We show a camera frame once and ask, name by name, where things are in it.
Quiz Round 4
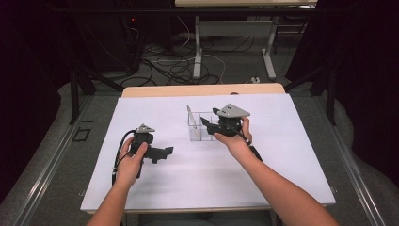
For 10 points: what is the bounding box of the tangle of black floor cables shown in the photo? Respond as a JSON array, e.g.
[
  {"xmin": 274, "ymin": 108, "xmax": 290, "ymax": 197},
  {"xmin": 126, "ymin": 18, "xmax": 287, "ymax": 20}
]
[{"xmin": 120, "ymin": 34, "xmax": 256, "ymax": 88}]

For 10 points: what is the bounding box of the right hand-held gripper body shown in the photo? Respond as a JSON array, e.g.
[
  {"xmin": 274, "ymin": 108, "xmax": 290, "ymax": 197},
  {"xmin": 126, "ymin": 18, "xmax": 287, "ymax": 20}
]
[{"xmin": 215, "ymin": 103, "xmax": 251, "ymax": 138}]

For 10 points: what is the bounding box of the black computer tower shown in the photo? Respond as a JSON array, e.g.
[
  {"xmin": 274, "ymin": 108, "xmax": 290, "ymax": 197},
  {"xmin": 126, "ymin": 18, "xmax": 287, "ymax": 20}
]
[{"xmin": 117, "ymin": 14, "xmax": 143, "ymax": 73}]

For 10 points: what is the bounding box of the white table sheet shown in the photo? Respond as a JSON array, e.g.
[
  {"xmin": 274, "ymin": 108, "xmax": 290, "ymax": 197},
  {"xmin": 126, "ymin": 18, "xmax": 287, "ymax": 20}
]
[{"xmin": 80, "ymin": 92, "xmax": 337, "ymax": 212}]

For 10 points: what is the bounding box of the white metal frame table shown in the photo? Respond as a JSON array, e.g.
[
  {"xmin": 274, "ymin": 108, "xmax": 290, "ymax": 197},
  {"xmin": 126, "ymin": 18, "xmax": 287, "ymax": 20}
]
[{"xmin": 174, "ymin": 0, "xmax": 318, "ymax": 81}]

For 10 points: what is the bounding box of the person's left hand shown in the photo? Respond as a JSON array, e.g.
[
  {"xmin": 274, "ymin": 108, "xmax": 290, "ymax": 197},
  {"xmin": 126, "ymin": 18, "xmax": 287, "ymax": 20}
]
[{"xmin": 114, "ymin": 136, "xmax": 150, "ymax": 190}]

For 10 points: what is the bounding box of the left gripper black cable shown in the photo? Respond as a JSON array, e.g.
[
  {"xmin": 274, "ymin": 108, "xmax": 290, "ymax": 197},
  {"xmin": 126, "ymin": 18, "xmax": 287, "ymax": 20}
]
[{"xmin": 111, "ymin": 129, "xmax": 137, "ymax": 186}]

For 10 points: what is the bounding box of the black metal stand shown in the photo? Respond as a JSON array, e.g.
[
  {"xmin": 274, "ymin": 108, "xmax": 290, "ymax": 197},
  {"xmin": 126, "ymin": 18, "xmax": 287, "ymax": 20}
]
[
  {"xmin": 69, "ymin": 60, "xmax": 124, "ymax": 125},
  {"xmin": 283, "ymin": 62, "xmax": 339, "ymax": 127}
]

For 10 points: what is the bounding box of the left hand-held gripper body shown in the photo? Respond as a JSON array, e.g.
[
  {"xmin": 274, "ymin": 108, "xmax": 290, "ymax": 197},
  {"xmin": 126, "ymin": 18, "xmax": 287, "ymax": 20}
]
[{"xmin": 129, "ymin": 123, "xmax": 162, "ymax": 159}]

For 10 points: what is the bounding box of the clear plastic organizer box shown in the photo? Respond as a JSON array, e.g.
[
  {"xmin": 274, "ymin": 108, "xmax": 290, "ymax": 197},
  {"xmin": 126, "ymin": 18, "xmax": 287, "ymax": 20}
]
[{"xmin": 186, "ymin": 105, "xmax": 220, "ymax": 142}]

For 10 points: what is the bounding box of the person's right hand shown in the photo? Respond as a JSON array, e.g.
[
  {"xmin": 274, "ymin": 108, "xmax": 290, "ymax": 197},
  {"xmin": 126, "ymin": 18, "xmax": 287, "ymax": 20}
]
[{"xmin": 213, "ymin": 116, "xmax": 257, "ymax": 160}]

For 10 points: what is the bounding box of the white floor cable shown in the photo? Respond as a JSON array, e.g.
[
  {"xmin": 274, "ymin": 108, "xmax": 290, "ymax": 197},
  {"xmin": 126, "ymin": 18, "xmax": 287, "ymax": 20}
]
[{"xmin": 152, "ymin": 15, "xmax": 228, "ymax": 85}]

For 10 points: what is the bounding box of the black horizontal bar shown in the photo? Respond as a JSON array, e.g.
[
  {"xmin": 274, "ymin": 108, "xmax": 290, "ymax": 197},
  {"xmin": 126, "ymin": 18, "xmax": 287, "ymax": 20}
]
[{"xmin": 46, "ymin": 7, "xmax": 318, "ymax": 14}]

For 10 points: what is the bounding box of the clear plastic pen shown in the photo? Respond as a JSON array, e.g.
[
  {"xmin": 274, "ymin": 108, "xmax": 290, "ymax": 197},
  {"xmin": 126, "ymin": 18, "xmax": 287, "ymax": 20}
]
[{"xmin": 186, "ymin": 105, "xmax": 201, "ymax": 139}]

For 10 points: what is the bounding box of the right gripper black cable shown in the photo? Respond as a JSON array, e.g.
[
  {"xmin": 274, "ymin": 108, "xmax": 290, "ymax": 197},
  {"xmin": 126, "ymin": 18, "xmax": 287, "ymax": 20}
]
[{"xmin": 225, "ymin": 122, "xmax": 263, "ymax": 163}]

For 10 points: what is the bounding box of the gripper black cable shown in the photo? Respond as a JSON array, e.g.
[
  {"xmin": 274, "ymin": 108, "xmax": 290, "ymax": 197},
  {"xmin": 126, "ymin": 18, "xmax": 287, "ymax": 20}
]
[
  {"xmin": 225, "ymin": 122, "xmax": 263, "ymax": 163},
  {"xmin": 111, "ymin": 129, "xmax": 137, "ymax": 186}
]

